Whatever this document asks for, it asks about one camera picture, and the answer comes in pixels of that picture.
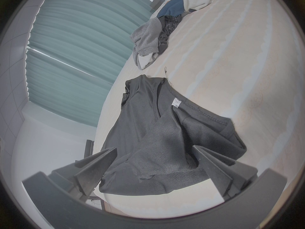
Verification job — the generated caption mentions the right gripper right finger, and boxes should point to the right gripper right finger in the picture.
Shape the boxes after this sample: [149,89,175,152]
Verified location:
[192,145,258,199]

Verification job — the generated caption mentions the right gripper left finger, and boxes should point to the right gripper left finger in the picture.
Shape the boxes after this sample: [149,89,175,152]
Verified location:
[51,147,118,197]

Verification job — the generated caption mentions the black T-shirt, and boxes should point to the black T-shirt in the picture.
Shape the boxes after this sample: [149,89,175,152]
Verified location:
[99,67,247,195]

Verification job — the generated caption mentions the bed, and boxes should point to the bed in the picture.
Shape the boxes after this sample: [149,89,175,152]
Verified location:
[92,0,305,216]

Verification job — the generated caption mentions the pile of clothes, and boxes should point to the pile of clothes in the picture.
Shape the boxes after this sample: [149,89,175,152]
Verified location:
[130,0,215,70]

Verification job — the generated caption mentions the black chest of drawers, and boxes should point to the black chest of drawers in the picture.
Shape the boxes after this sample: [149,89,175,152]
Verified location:
[83,139,95,158]

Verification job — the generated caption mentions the blue-green curtain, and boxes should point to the blue-green curtain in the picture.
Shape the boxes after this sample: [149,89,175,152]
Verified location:
[25,48,115,128]
[27,0,155,85]

